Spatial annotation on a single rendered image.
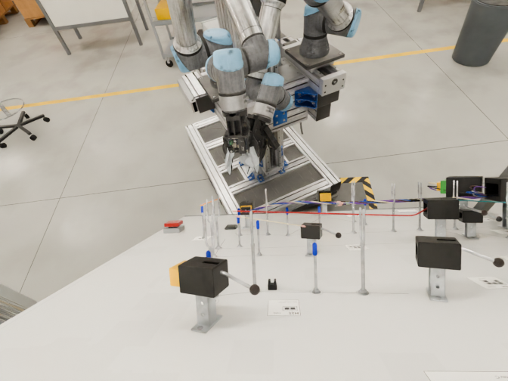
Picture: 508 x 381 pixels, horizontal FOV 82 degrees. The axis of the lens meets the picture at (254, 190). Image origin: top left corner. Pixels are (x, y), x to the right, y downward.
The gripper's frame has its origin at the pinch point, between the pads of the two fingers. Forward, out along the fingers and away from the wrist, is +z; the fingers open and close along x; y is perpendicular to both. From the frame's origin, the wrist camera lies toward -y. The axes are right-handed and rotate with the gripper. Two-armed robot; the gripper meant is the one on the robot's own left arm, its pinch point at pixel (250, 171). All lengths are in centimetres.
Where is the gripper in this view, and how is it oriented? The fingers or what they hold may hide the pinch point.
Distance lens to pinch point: 110.3
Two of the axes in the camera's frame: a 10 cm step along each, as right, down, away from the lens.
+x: 5.9, 2.9, -7.5
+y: -7.5, -1.4, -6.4
